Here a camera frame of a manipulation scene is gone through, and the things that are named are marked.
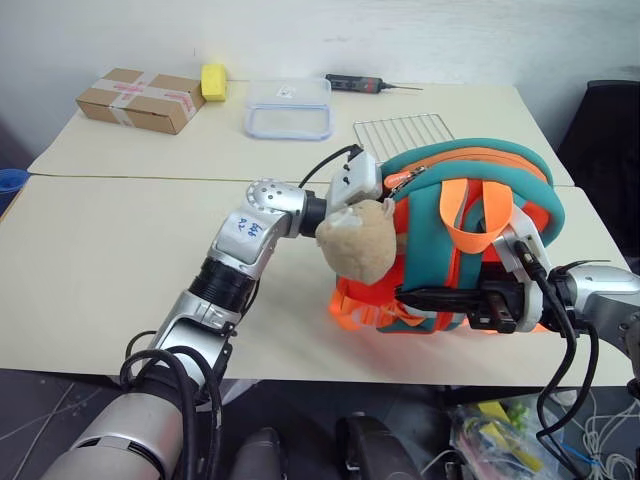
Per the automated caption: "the beige plush toy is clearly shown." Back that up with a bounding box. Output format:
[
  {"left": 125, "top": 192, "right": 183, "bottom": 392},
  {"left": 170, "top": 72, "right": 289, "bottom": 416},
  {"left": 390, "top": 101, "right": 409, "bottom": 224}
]
[{"left": 314, "top": 198, "right": 399, "bottom": 286}]

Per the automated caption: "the clear plastic food container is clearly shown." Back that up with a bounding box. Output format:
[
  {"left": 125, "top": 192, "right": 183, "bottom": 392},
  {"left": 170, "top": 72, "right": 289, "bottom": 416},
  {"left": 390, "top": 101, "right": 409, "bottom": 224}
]
[{"left": 243, "top": 77, "right": 335, "bottom": 143}]

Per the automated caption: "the plastic bag of colourful items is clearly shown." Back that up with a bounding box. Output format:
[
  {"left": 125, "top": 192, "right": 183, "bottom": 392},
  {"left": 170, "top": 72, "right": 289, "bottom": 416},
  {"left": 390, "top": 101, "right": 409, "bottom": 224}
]
[{"left": 448, "top": 398, "right": 549, "bottom": 480}]

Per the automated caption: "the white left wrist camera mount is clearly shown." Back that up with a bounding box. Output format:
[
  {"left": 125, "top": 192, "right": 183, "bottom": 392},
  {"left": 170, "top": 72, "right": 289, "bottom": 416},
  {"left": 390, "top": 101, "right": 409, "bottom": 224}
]
[{"left": 325, "top": 149, "right": 385, "bottom": 209}]

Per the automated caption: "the metal wire rack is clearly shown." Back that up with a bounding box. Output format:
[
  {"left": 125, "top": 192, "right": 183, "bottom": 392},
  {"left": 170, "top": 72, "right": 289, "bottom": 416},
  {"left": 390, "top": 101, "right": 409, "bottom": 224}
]
[{"left": 352, "top": 112, "right": 456, "bottom": 156}]

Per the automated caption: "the yellow sponge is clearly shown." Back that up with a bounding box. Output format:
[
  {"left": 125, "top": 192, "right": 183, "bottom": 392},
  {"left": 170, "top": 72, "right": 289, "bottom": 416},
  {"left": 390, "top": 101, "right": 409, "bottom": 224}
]
[{"left": 200, "top": 63, "right": 229, "bottom": 104}]

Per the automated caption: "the white cables bundle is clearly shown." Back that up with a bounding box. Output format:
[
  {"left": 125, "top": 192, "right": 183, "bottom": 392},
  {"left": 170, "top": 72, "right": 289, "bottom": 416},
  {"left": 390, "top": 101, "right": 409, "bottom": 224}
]
[{"left": 567, "top": 384, "right": 640, "bottom": 480}]

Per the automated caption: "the orange and teal backpack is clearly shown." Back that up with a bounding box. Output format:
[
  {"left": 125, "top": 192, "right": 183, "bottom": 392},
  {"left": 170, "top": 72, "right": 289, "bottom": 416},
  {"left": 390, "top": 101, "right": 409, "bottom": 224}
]
[{"left": 327, "top": 135, "right": 567, "bottom": 335}]

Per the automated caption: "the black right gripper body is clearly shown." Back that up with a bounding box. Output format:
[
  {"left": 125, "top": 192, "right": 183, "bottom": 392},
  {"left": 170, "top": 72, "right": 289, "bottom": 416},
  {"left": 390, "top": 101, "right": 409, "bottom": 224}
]
[{"left": 467, "top": 277, "right": 526, "bottom": 334}]

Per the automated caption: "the black and red screwdriver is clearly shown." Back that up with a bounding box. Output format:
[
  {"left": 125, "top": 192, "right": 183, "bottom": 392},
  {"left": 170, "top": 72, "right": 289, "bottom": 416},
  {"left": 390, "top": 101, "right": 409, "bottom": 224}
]
[{"left": 324, "top": 73, "right": 424, "bottom": 95}]

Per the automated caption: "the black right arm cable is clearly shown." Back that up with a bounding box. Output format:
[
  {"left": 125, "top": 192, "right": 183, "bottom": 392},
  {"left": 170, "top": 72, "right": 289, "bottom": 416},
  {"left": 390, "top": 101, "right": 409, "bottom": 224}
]
[{"left": 514, "top": 239, "right": 614, "bottom": 480}]

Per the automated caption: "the black rounded shape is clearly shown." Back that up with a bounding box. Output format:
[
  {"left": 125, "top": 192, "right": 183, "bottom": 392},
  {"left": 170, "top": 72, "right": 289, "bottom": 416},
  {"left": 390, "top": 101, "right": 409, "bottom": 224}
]
[{"left": 334, "top": 412, "right": 419, "bottom": 480}]

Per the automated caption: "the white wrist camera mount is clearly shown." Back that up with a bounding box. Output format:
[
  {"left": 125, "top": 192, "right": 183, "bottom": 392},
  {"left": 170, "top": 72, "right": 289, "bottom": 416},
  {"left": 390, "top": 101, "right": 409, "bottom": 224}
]
[
  {"left": 325, "top": 149, "right": 385, "bottom": 209},
  {"left": 492, "top": 204, "right": 551, "bottom": 334}
]

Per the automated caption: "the grey rounded shape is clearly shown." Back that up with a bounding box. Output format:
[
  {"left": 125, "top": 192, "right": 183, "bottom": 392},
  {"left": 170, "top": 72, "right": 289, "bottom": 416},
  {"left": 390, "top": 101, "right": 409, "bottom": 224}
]
[{"left": 233, "top": 427, "right": 297, "bottom": 480}]

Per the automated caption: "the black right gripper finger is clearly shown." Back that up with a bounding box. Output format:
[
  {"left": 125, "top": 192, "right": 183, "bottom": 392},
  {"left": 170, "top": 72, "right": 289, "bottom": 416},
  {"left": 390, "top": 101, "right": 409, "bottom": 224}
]
[
  {"left": 402, "top": 298, "right": 477, "bottom": 315},
  {"left": 394, "top": 285, "right": 481, "bottom": 301}
]

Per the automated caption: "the taped brown cardboard box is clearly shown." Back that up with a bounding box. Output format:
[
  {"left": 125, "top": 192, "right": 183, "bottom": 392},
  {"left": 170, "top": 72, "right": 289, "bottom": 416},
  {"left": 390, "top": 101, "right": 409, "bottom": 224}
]
[{"left": 74, "top": 68, "right": 207, "bottom": 136}]

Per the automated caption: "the blue container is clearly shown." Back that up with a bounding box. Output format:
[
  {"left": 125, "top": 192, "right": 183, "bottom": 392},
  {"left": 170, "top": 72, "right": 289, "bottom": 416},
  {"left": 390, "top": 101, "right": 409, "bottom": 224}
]
[{"left": 0, "top": 168, "right": 27, "bottom": 211}]

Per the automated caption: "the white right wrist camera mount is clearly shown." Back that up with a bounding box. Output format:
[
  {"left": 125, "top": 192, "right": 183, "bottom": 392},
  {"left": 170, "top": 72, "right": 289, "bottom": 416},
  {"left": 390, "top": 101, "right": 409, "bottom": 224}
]
[{"left": 492, "top": 204, "right": 551, "bottom": 334}]

